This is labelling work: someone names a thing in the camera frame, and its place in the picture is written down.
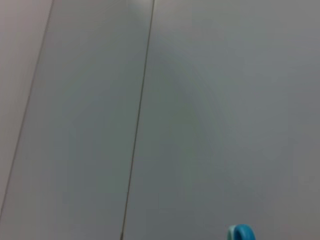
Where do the blue and teal scissors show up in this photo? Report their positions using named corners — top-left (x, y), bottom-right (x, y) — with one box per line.
top-left (226, 224), bottom-right (257, 240)

